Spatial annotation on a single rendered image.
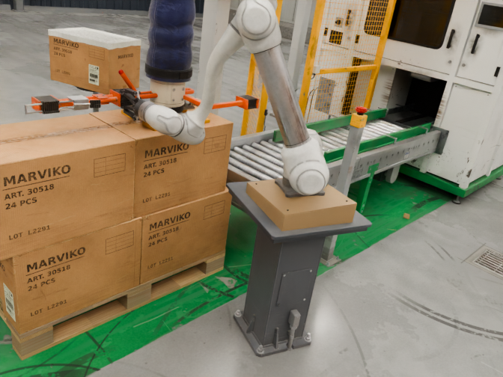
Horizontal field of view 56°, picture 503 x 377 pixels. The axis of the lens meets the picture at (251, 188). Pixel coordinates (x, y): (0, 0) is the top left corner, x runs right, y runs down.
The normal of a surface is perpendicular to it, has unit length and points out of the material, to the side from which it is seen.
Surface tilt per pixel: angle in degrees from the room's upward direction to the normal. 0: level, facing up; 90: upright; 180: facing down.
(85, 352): 0
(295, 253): 90
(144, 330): 0
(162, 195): 90
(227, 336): 0
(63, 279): 90
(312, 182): 93
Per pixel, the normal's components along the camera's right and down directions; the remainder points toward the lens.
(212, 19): -0.69, 0.22
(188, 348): 0.13, -0.90
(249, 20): -0.02, 0.29
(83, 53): -0.41, 0.33
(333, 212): 0.42, 0.44
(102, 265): 0.71, 0.38
